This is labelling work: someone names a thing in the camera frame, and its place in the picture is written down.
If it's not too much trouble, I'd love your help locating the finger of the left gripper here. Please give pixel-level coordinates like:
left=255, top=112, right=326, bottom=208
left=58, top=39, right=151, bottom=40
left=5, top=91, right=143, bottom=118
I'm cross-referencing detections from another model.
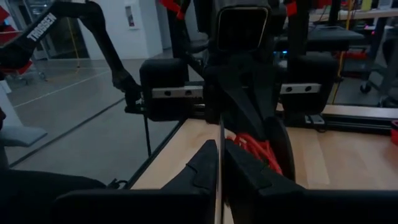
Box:
left=213, top=70, right=266, bottom=138
left=248, top=69, right=278, bottom=140

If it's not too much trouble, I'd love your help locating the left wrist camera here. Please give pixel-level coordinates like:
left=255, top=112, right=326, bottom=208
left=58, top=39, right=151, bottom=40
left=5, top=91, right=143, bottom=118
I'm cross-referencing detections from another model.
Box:
left=215, top=5, right=271, bottom=53

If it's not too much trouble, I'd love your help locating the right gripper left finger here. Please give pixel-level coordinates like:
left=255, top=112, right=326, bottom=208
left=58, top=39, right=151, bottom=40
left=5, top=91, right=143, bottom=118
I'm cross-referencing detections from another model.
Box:
left=52, top=139, right=219, bottom=224

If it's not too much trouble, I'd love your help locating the small red clip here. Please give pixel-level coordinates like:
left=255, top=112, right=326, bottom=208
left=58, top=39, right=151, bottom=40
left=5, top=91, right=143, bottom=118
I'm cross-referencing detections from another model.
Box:
left=159, top=0, right=187, bottom=20

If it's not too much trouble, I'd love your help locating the thin red wire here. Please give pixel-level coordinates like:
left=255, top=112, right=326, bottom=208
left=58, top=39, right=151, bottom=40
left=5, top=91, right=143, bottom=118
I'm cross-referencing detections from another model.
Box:
left=231, top=133, right=284, bottom=175

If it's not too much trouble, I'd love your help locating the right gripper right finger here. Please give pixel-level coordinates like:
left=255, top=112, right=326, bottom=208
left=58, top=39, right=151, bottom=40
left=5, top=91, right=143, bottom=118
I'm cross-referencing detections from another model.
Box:
left=223, top=139, right=398, bottom=224

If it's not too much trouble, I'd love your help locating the black wire spool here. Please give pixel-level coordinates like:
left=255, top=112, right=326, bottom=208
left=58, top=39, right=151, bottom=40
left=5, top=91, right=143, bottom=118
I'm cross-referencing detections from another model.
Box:
left=218, top=114, right=297, bottom=224

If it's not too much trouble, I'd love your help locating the yellow cable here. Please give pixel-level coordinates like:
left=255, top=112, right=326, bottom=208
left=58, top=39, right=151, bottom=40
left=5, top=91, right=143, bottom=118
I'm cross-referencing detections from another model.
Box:
left=331, top=0, right=355, bottom=105

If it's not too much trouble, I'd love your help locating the white wall notice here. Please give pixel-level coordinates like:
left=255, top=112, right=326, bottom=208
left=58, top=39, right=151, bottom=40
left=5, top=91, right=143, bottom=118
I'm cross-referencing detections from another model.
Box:
left=124, top=4, right=139, bottom=30

